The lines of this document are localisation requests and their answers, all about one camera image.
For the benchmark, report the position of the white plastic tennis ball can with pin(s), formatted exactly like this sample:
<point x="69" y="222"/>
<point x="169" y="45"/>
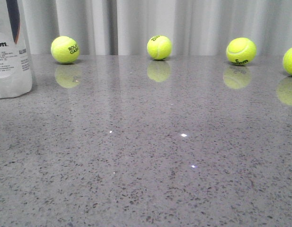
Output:
<point x="15" y="72"/>

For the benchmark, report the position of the tennis ball with Roland Garros print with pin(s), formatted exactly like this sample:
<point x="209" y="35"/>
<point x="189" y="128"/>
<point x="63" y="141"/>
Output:
<point x="65" y="49"/>

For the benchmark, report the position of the middle yellow tennis ball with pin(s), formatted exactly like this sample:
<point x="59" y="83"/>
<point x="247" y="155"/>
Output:
<point x="159" y="47"/>

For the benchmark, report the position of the far right yellow tennis ball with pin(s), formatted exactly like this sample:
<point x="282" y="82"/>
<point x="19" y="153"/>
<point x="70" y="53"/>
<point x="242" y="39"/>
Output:
<point x="287" y="61"/>

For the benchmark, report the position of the yellow tennis ball Wilson logo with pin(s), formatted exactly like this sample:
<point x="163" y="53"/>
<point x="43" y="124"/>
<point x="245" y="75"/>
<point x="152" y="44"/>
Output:
<point x="241" y="51"/>

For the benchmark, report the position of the grey pleated curtain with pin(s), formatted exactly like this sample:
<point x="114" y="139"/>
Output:
<point x="195" y="27"/>

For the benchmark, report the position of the yellow tennis ball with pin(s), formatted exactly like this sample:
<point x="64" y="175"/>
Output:
<point x="159" y="47"/>
<point x="287" y="61"/>

